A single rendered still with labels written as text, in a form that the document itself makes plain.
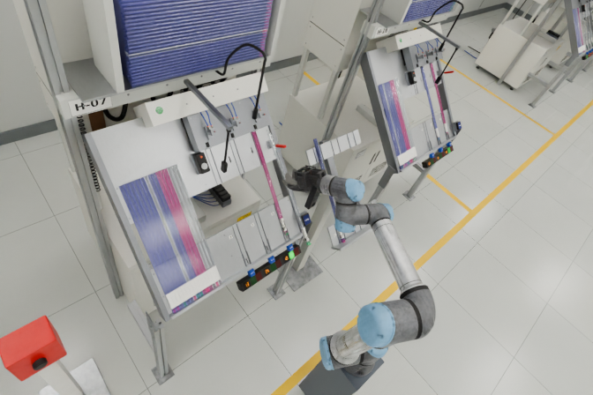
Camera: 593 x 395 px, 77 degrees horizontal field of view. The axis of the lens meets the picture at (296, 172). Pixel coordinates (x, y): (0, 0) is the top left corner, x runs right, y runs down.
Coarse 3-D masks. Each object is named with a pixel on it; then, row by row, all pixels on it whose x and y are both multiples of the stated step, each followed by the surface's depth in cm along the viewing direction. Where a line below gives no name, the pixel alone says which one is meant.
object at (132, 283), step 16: (240, 176) 201; (80, 192) 177; (208, 192) 189; (240, 192) 194; (112, 208) 171; (208, 208) 182; (224, 208) 185; (240, 208) 187; (256, 208) 196; (112, 224) 165; (208, 224) 176; (224, 224) 184; (96, 240) 204; (112, 240) 160; (128, 256) 157; (144, 256) 159; (128, 272) 158; (128, 288) 179; (144, 288) 174; (144, 304) 185
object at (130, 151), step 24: (96, 144) 119; (120, 144) 124; (144, 144) 128; (168, 144) 134; (240, 144) 152; (264, 144) 159; (120, 168) 124; (144, 168) 129; (192, 168) 140; (216, 168) 146; (240, 168) 152; (120, 192) 124; (192, 192) 140
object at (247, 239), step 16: (272, 208) 163; (288, 208) 168; (240, 224) 153; (256, 224) 158; (272, 224) 163; (288, 224) 168; (208, 240) 144; (224, 240) 149; (240, 240) 153; (256, 240) 158; (272, 240) 163; (224, 256) 149; (240, 256) 153; (256, 256) 158; (224, 272) 149; (160, 288) 133
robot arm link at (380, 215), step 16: (368, 208) 133; (384, 208) 135; (368, 224) 135; (384, 224) 130; (384, 240) 127; (400, 240) 127; (400, 256) 122; (400, 272) 119; (416, 272) 118; (400, 288) 118; (416, 288) 113; (416, 304) 108; (432, 304) 110; (432, 320) 107
